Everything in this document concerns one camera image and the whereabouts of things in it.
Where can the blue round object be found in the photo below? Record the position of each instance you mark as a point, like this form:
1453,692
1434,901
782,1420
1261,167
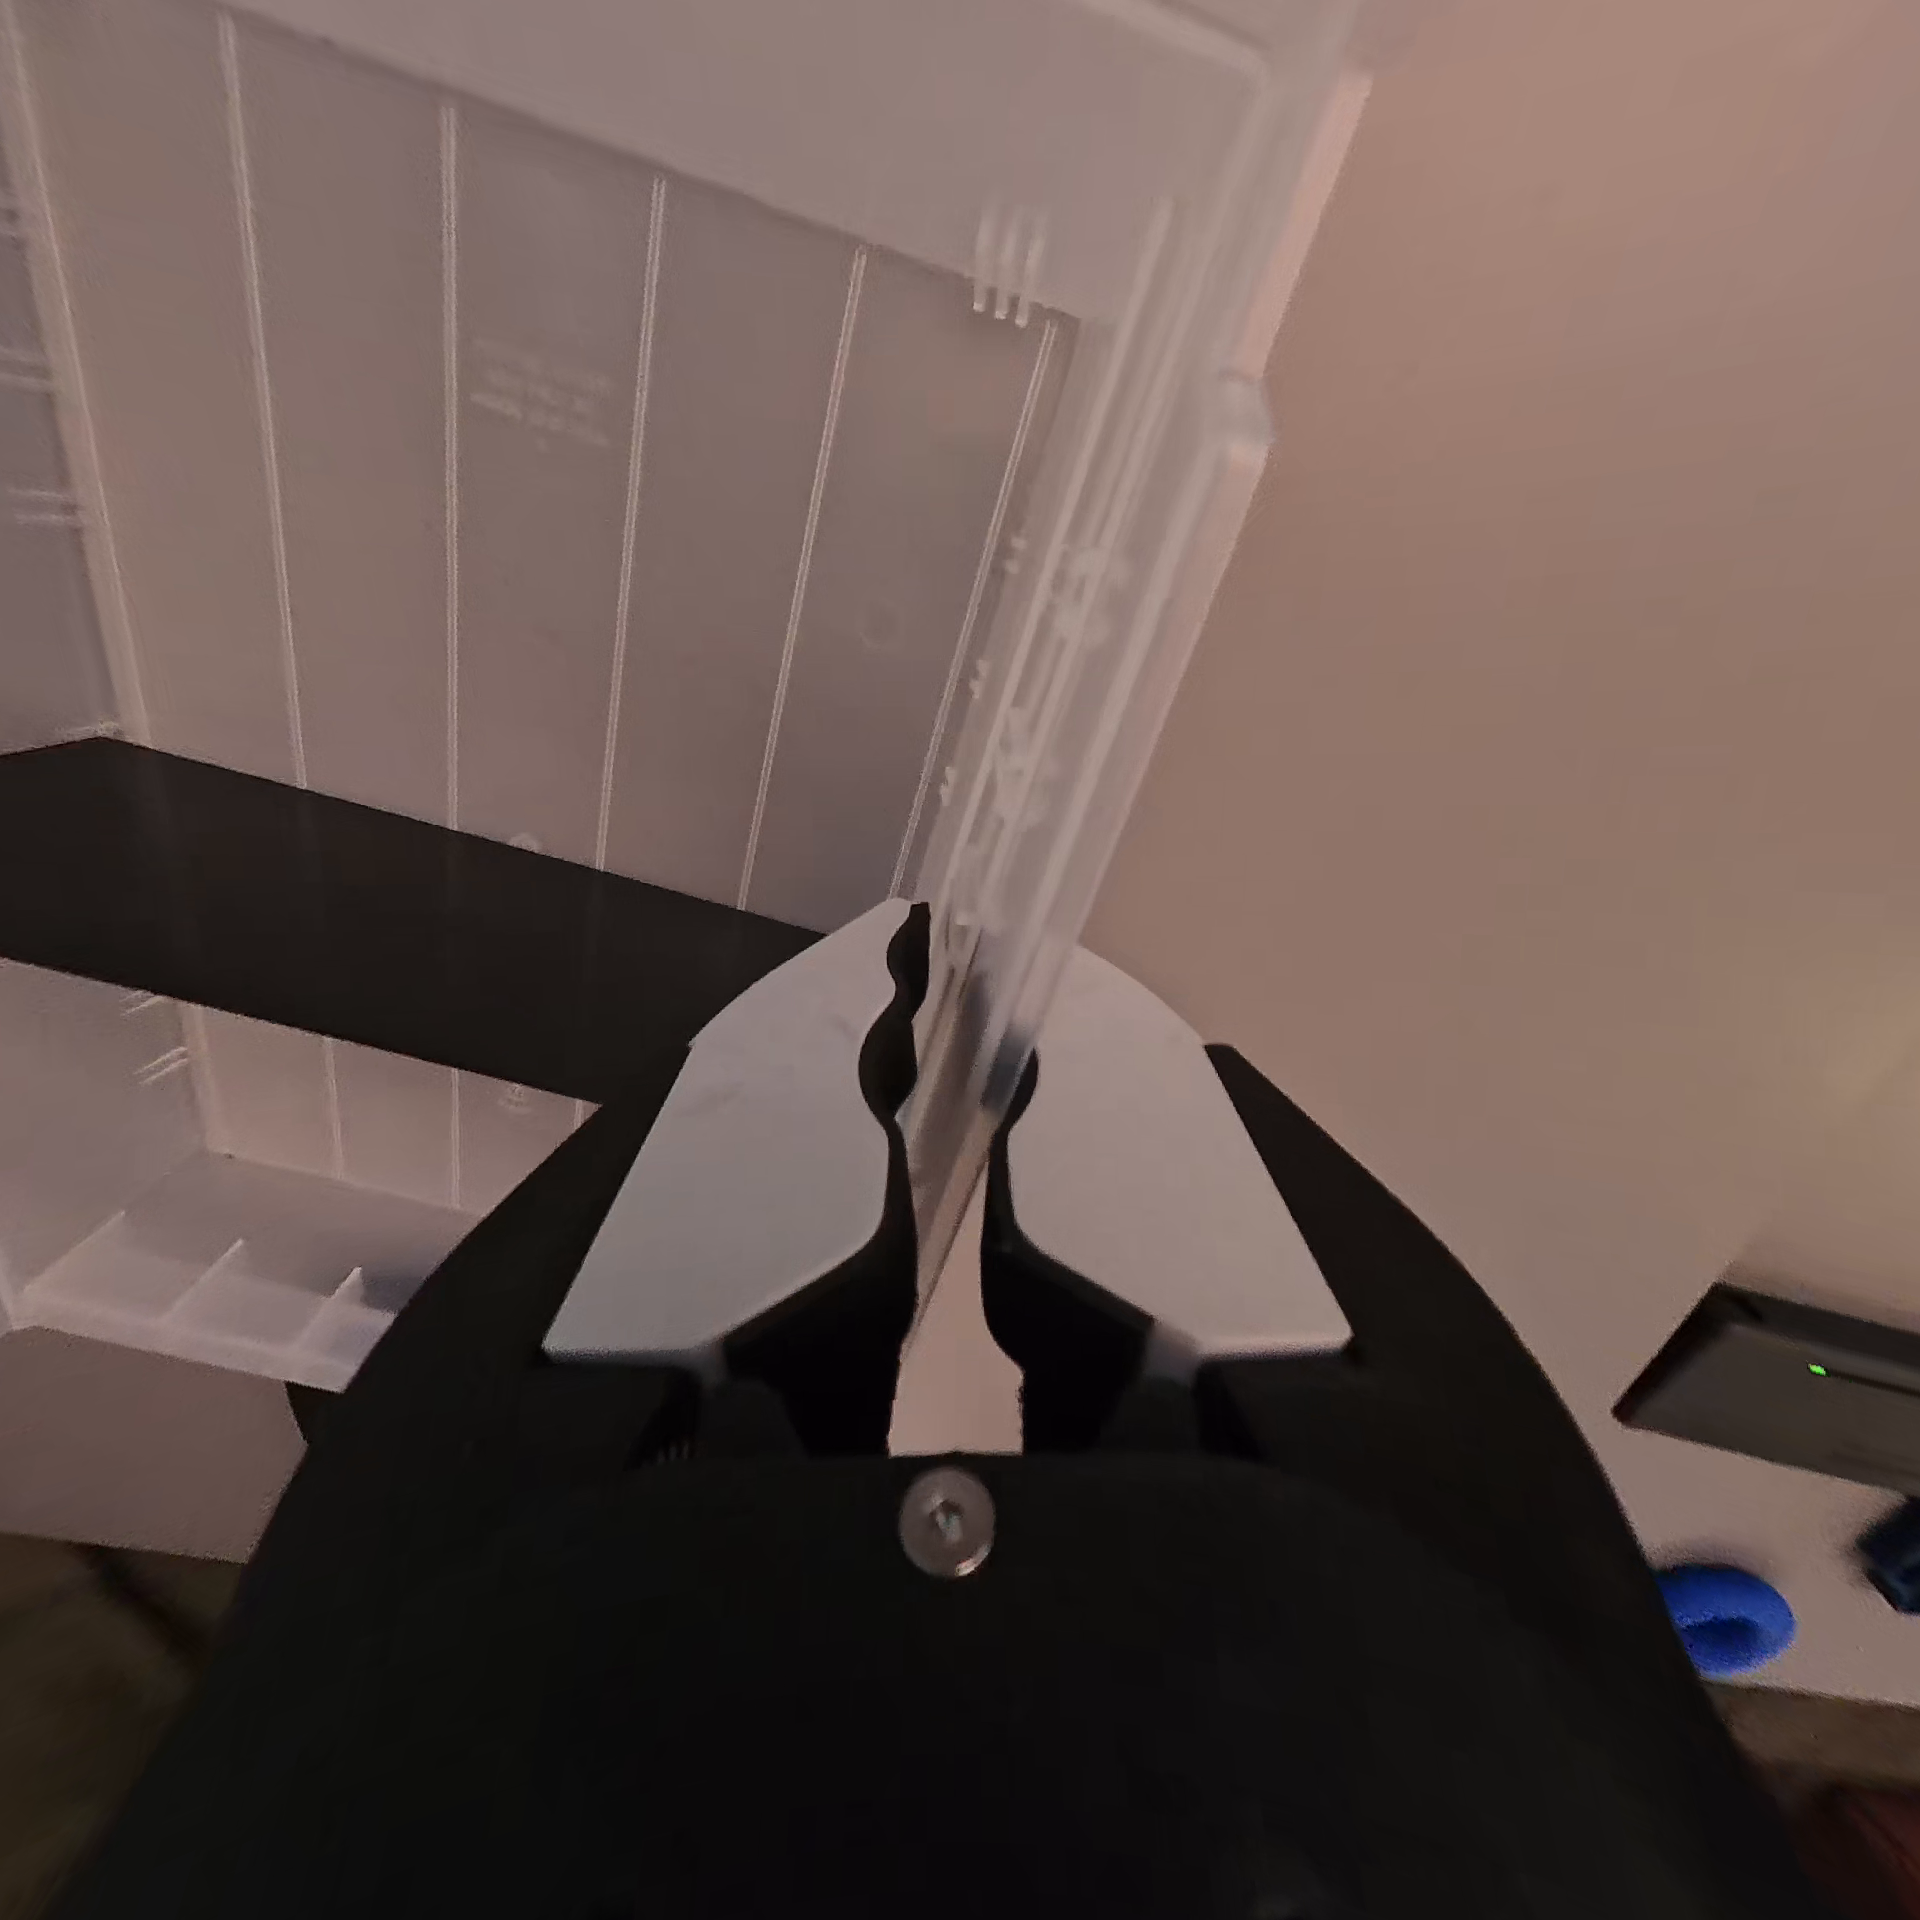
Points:
1726,1620

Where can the clear acrylic stand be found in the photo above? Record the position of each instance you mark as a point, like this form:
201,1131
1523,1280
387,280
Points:
599,523

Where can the dark blue plastic object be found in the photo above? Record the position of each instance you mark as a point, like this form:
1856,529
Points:
1890,1558

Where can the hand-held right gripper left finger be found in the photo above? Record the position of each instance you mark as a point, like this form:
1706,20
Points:
747,1170

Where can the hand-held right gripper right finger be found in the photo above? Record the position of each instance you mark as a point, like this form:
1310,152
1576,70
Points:
1187,1198

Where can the small black electronic box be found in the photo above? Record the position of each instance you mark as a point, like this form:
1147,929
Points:
1782,1394

